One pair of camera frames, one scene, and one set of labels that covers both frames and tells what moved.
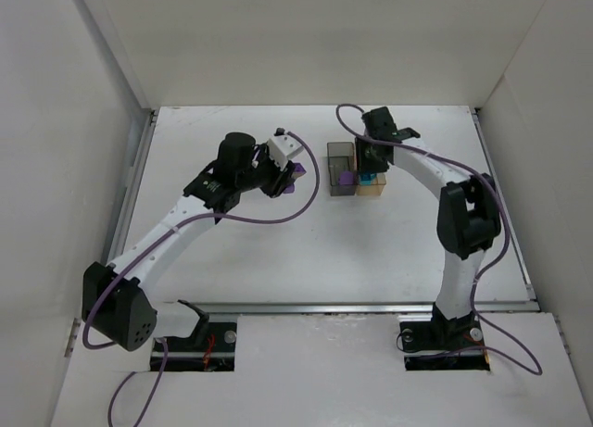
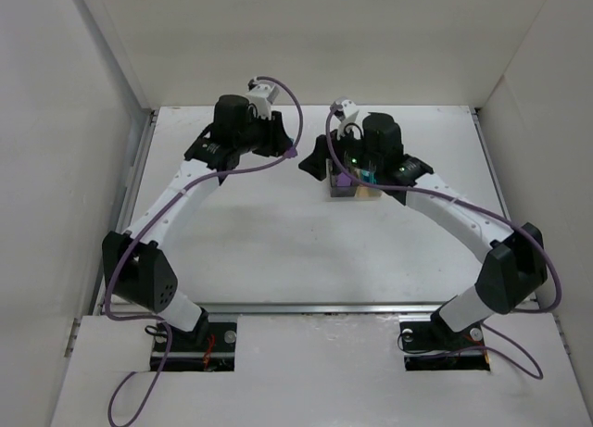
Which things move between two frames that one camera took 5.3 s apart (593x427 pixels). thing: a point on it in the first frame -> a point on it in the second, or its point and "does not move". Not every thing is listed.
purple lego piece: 346,178 does not move
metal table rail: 196,309 does not move
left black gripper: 278,179 -> 273,133
